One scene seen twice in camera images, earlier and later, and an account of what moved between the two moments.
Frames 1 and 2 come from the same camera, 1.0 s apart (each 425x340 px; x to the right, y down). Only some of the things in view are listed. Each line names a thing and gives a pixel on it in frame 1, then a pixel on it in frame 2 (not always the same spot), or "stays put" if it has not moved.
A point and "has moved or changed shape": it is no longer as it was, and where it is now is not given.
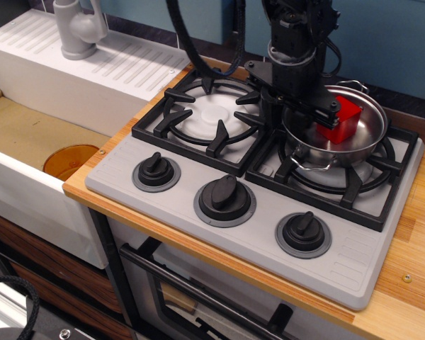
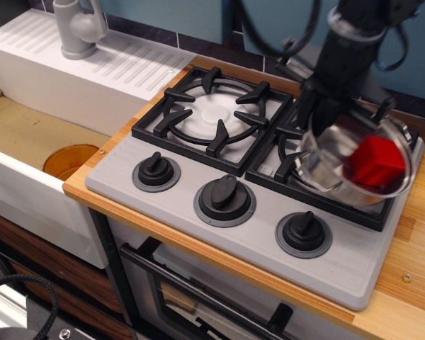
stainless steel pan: x=313 y=150 has moved or changed shape
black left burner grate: x=218 y=122 stays put
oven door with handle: x=171 y=291 stays put
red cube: x=346 y=127 -> x=376 y=161
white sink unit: x=37 y=101 stays put
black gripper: x=298 y=86 -> x=341 y=69
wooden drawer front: x=69 y=283 stays put
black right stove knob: x=303 y=235 stays put
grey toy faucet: x=79 y=32 stays put
